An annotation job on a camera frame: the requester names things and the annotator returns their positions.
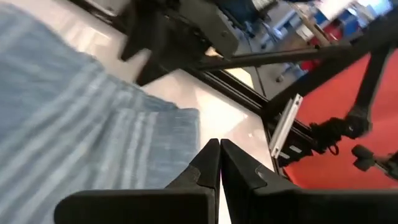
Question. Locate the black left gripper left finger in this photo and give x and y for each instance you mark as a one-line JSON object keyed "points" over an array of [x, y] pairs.
{"points": [[155, 205]]}

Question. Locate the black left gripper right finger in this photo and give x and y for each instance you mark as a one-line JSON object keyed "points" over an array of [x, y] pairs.
{"points": [[280, 205]]}

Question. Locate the blue white striped shirt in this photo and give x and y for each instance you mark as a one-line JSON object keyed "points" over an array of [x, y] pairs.
{"points": [[77, 124]]}

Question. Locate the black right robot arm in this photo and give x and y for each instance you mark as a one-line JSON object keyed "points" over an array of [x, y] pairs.
{"points": [[174, 31]]}

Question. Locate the black box white labels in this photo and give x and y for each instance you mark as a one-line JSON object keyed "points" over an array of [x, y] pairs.
{"points": [[295, 152]]}

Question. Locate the red fabric backdrop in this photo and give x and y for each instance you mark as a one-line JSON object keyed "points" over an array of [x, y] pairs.
{"points": [[332, 99]]}

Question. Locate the silver aluminium bracket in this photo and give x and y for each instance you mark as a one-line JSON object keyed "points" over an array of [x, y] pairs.
{"points": [[286, 124]]}

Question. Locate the black aluminium frame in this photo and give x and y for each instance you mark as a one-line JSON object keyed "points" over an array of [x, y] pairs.
{"points": [[311, 84]]}

